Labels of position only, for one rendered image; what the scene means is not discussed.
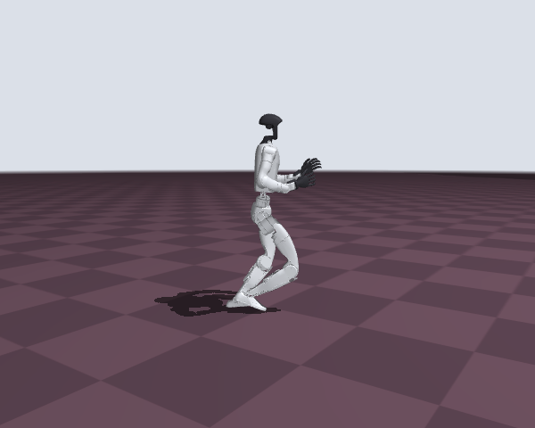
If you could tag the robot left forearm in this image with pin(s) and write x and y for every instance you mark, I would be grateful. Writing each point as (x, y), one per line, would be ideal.
(285, 178)

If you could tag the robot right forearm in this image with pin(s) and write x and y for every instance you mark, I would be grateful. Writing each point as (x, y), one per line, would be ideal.
(274, 186)

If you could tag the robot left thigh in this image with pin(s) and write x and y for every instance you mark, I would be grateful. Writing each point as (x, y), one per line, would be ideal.
(264, 261)

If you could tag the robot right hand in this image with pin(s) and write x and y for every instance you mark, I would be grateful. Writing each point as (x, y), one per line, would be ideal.
(303, 181)

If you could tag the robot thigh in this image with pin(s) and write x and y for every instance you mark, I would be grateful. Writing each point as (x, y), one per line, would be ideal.
(264, 261)
(281, 238)

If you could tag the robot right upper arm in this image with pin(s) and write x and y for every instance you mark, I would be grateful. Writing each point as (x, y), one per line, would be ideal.
(268, 155)

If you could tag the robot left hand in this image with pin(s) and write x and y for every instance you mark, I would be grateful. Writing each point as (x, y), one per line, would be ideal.
(307, 165)

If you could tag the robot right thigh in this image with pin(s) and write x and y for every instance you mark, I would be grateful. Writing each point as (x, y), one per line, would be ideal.
(281, 238)

